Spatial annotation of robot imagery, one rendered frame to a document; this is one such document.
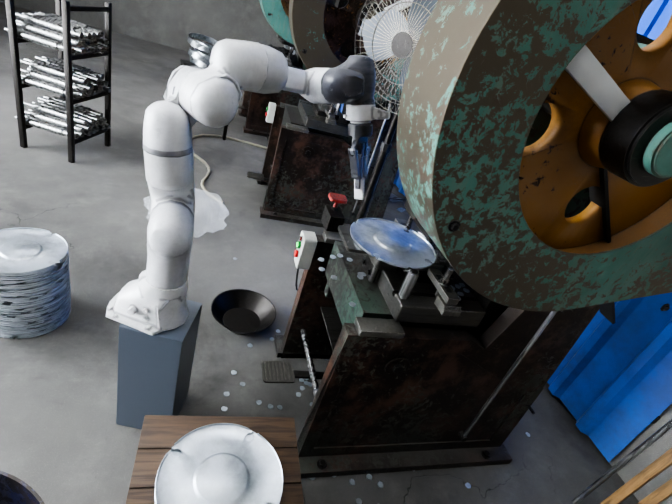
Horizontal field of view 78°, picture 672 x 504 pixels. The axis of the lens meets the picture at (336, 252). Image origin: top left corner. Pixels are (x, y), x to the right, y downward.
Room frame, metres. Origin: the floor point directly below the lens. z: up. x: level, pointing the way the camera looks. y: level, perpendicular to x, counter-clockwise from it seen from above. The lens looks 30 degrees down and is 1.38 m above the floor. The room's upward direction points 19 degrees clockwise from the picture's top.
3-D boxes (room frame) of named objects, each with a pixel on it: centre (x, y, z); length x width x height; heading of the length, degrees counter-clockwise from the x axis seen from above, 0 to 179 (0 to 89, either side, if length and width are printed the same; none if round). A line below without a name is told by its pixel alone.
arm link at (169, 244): (0.89, 0.42, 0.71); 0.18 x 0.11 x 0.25; 24
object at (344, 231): (1.19, -0.12, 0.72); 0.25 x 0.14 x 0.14; 113
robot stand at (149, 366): (0.92, 0.43, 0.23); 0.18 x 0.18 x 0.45; 7
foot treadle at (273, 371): (1.21, -0.16, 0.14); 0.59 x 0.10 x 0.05; 113
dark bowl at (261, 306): (1.49, 0.32, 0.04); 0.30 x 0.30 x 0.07
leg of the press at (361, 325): (1.07, -0.51, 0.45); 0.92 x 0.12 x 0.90; 113
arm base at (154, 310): (0.91, 0.47, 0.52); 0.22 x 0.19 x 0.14; 97
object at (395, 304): (1.26, -0.28, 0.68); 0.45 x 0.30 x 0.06; 23
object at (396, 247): (1.21, -0.16, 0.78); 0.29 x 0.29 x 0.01
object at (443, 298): (1.11, -0.35, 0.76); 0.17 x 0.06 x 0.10; 23
